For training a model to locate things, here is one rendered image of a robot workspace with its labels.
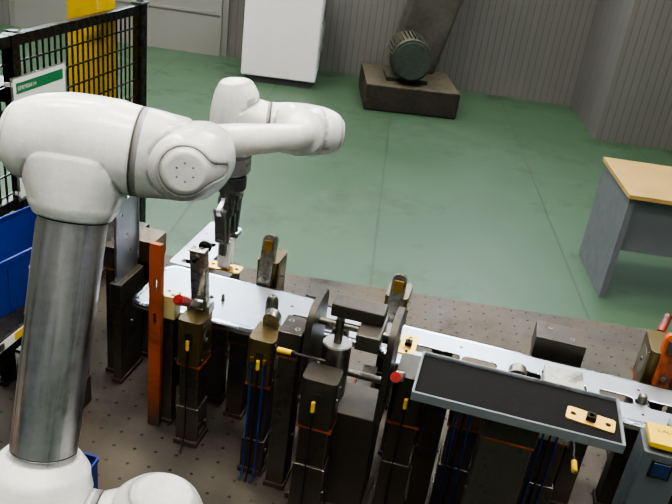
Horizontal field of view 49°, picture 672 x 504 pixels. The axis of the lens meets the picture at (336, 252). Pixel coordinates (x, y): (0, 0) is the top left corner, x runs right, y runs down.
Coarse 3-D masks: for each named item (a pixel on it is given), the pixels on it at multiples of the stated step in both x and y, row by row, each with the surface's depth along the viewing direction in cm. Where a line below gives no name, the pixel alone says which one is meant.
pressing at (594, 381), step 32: (224, 288) 188; (256, 288) 190; (224, 320) 174; (256, 320) 176; (384, 352) 170; (416, 352) 172; (448, 352) 175; (480, 352) 176; (512, 352) 178; (608, 384) 170; (640, 384) 172; (640, 416) 161
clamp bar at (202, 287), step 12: (204, 240) 162; (192, 252) 159; (204, 252) 158; (192, 264) 160; (204, 264) 159; (192, 276) 162; (204, 276) 161; (192, 288) 164; (204, 288) 163; (204, 300) 165; (204, 312) 167
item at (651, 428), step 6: (648, 426) 131; (654, 426) 132; (660, 426) 132; (666, 426) 132; (648, 432) 130; (654, 432) 130; (660, 432) 130; (666, 432) 130; (648, 438) 129; (654, 438) 128; (660, 438) 129; (666, 438) 129; (654, 444) 128; (660, 444) 127; (666, 444) 127; (666, 450) 128
